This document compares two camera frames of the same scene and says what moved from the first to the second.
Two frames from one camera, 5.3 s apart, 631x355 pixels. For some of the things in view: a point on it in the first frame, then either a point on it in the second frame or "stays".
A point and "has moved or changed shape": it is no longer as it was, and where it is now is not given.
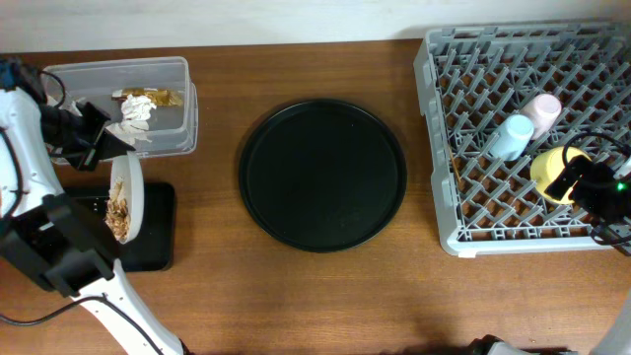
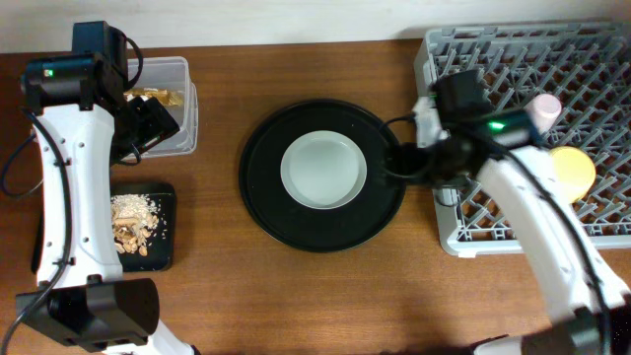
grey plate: [129, 168] to [323, 170]
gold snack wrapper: [159, 97] stays
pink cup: [542, 110] stays
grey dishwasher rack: [467, 78] stays
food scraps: [117, 216] has moved or changed shape
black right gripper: [574, 178] to [407, 161]
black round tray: [322, 176] stays
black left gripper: [105, 145] to [161, 126]
